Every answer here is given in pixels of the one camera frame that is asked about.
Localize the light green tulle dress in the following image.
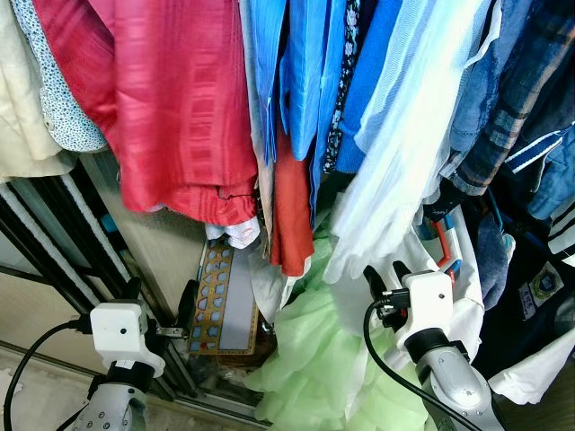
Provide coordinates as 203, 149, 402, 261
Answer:
244, 220, 441, 431

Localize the dark plaid flannel shirt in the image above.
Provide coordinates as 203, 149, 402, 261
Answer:
422, 0, 575, 225

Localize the colourful number board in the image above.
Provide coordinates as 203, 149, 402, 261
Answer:
187, 238, 263, 357

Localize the blue denim jacket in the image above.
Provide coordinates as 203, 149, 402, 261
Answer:
447, 0, 540, 158

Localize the navy garment with badge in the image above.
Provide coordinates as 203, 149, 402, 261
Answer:
472, 162, 575, 378

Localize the cream hanging garment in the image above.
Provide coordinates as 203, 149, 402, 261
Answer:
0, 0, 77, 183

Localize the bright blue hanging shirt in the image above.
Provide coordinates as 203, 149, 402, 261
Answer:
244, 0, 335, 167

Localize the white dotted blouse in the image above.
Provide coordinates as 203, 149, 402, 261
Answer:
7, 0, 111, 155

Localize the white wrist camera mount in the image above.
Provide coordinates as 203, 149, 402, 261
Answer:
398, 271, 456, 353
90, 303, 168, 378

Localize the red hanging shirt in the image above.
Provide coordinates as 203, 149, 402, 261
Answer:
31, 0, 263, 227

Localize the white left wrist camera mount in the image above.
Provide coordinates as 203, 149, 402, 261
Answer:
90, 303, 168, 378

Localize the white sheer garment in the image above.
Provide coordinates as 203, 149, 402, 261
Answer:
322, 0, 502, 286

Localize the dark floral garment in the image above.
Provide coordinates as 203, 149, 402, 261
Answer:
322, 0, 365, 176

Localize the navy white striped garment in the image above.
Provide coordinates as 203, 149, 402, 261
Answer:
544, 199, 575, 263

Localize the orange-red garment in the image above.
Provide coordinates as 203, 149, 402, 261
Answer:
268, 133, 315, 277

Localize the red plastic hanger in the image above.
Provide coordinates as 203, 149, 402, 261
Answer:
429, 215, 464, 275

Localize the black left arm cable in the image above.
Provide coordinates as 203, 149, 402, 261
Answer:
3, 321, 93, 430

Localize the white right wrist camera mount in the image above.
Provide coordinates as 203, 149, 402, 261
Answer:
398, 271, 456, 353

